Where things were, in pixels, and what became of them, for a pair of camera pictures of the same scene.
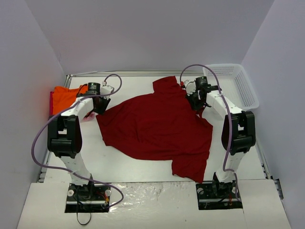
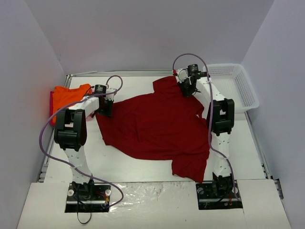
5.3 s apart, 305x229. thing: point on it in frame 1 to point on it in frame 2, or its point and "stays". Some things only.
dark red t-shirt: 159,125 stays
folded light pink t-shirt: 90,117 stays
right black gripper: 196,102 to 186,89
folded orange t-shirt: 63,98 stays
